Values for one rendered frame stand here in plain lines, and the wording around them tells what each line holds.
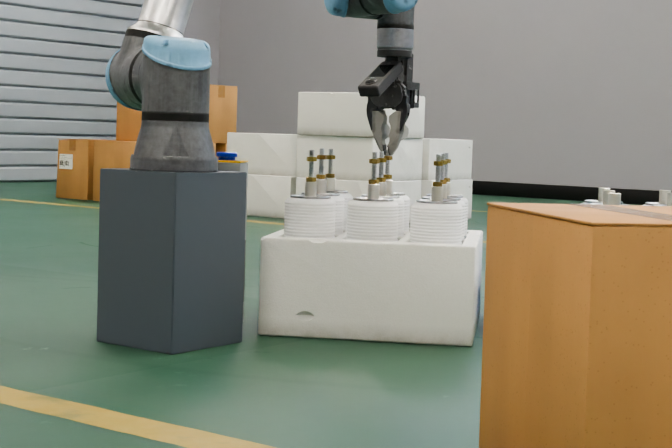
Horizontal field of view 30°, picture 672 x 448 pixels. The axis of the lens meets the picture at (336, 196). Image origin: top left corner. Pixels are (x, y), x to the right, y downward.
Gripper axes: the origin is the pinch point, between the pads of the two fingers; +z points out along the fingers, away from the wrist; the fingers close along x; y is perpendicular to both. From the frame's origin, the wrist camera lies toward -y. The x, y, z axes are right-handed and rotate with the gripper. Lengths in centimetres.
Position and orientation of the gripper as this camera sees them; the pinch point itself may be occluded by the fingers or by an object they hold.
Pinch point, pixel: (386, 148)
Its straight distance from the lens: 254.9
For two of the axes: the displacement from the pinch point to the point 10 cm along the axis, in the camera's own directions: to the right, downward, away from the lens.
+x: -8.7, -0.5, 5.0
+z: -0.4, 10.0, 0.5
